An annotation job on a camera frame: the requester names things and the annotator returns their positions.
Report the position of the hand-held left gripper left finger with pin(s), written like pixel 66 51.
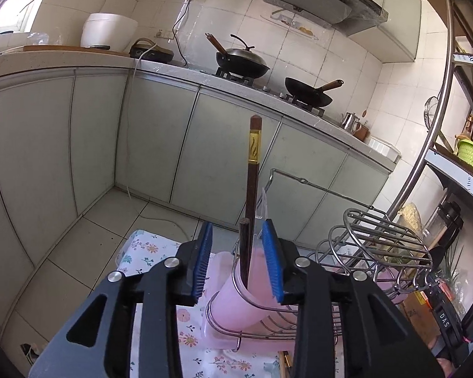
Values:
pixel 203 264

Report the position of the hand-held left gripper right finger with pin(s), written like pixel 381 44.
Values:
pixel 274 264

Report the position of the dark brown chopstick gold band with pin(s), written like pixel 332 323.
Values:
pixel 254 165
pixel 244 252
pixel 287 364

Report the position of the tall pink plastic cup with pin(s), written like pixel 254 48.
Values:
pixel 228 307

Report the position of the clear plastic spoon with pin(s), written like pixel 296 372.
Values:
pixel 265 204

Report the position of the cardboard box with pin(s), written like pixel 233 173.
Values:
pixel 416 315

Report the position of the floral printed cloth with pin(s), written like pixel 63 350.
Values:
pixel 157 252

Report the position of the green leafy plant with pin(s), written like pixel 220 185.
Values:
pixel 453 271

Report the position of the wide pink plastic cup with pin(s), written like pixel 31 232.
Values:
pixel 383 280

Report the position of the black blender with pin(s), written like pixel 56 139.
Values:
pixel 449 220

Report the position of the clear bag of noodles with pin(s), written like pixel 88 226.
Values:
pixel 412 220

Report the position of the grey kitchen base cabinets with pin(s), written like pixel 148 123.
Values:
pixel 161 138

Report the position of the brown small pot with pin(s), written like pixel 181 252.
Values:
pixel 362 132

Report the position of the white rectangular container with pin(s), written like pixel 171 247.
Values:
pixel 384 149

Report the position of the steel kettle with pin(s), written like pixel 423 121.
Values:
pixel 350 122

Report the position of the gas stove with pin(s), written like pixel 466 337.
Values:
pixel 268 86

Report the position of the black wok with steel lid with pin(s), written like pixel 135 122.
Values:
pixel 242 61

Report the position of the dark round cooker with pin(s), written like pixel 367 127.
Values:
pixel 151 52

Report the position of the metal storage shelf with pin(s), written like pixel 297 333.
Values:
pixel 443 86

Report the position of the wooden cutting board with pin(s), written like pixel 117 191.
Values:
pixel 75 51

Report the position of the white rice cooker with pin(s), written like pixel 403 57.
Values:
pixel 108 31

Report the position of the wall socket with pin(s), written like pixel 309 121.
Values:
pixel 164 33

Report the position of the clear wall shelf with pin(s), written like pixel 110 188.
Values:
pixel 291 23

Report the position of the grey wall cabinet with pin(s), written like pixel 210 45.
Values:
pixel 390 19

